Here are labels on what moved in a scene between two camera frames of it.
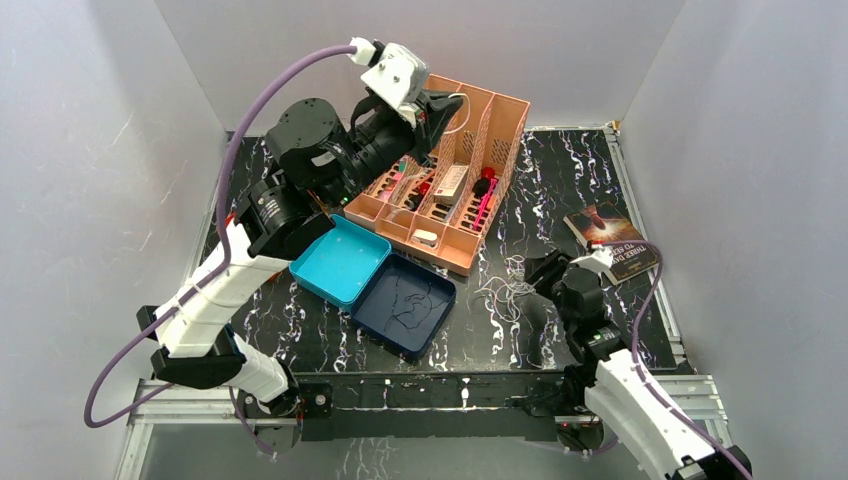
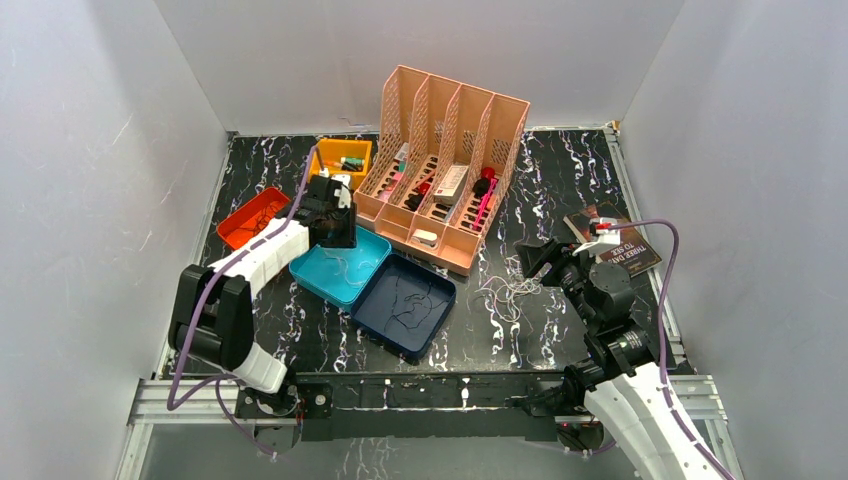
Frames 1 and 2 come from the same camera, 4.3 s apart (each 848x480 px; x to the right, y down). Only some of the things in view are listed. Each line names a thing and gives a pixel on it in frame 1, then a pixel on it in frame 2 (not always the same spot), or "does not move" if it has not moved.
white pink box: x=450 y=183 does not move
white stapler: x=425 y=237 does not move
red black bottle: x=481 y=185 does not move
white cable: x=466 y=121 to x=347 y=267
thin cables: x=503 y=292 does not move
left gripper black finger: x=439 y=108 to x=342 y=229
